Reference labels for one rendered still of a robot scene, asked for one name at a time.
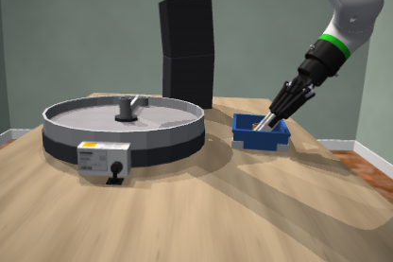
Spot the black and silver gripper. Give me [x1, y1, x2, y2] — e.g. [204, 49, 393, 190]
[254, 59, 328, 131]

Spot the blue open crate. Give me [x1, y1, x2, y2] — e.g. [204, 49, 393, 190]
[231, 114, 291, 152]

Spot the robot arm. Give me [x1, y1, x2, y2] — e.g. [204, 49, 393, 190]
[305, 0, 384, 77]

